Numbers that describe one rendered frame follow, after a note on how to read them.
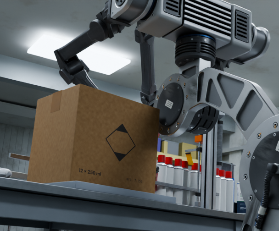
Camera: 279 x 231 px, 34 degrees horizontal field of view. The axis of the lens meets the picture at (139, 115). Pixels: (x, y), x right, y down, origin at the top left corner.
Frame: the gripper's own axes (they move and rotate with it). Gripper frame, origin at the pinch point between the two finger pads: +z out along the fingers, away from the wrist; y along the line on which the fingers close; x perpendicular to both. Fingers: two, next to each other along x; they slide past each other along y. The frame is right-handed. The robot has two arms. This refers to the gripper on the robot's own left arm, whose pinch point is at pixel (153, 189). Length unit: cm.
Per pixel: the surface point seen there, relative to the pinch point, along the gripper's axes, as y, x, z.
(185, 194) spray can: -2.0, -14.1, 10.8
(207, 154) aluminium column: -15.4, -22.7, -3.5
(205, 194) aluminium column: -14.5, -13.1, 10.4
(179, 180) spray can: -3.0, -13.2, 3.6
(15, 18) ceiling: 314, -185, -123
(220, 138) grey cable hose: -11.6, -39.4, -3.3
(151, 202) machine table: -46, 43, -20
